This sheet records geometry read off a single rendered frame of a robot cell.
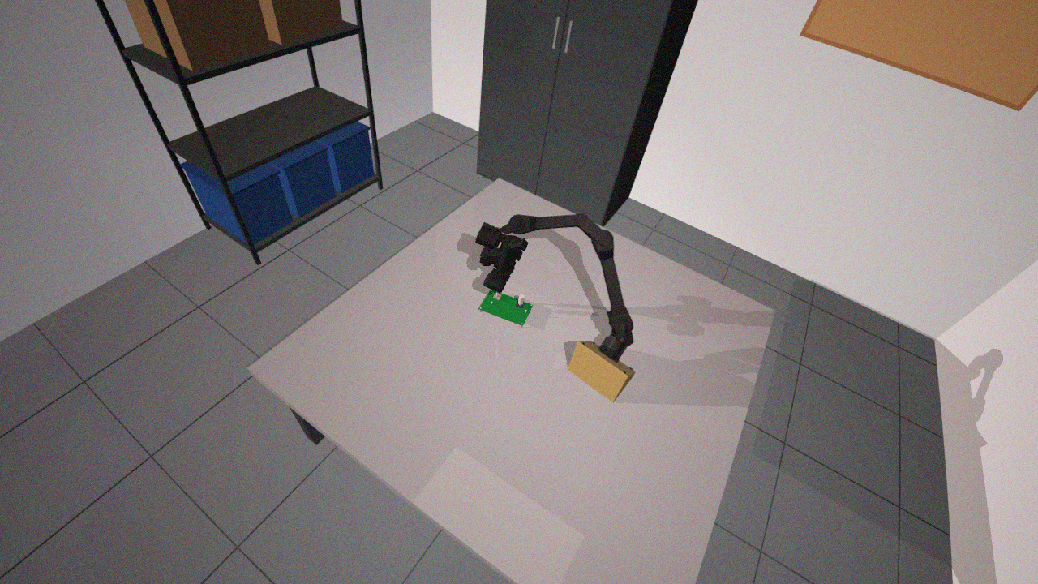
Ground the green circuit board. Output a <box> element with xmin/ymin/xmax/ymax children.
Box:
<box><xmin>479</xmin><ymin>290</ymin><xmax>532</xmax><ymax>328</ymax></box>

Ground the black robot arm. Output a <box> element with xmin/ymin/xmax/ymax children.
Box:
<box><xmin>475</xmin><ymin>213</ymin><xmax>634</xmax><ymax>363</ymax></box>

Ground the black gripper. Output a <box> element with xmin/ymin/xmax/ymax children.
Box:
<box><xmin>483</xmin><ymin>250</ymin><xmax>523</xmax><ymax>293</ymax></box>

